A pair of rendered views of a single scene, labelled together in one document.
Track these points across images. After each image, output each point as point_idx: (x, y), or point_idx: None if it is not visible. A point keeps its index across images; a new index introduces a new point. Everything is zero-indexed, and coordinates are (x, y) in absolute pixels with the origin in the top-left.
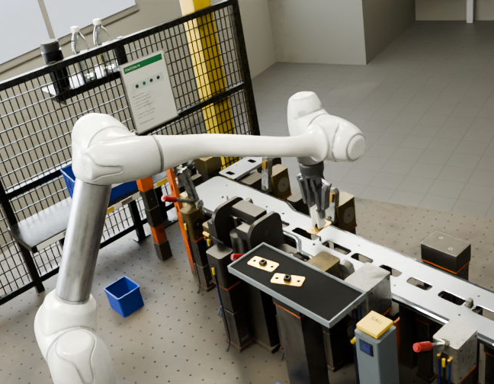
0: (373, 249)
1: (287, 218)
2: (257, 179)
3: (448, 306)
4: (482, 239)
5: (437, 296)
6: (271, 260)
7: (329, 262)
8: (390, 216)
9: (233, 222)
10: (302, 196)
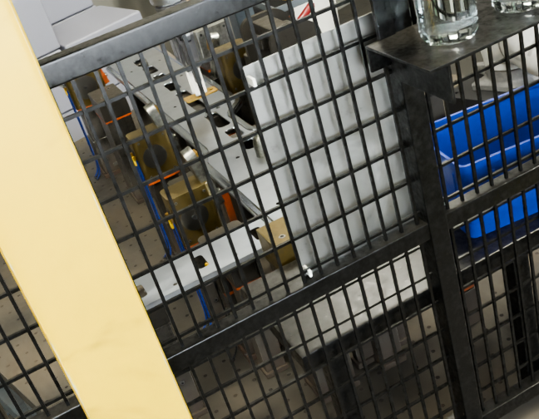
0: (165, 103)
1: (223, 139)
2: (216, 230)
3: (160, 64)
4: None
5: (159, 70)
6: (276, 0)
7: (223, 46)
8: (45, 348)
9: None
10: (198, 56)
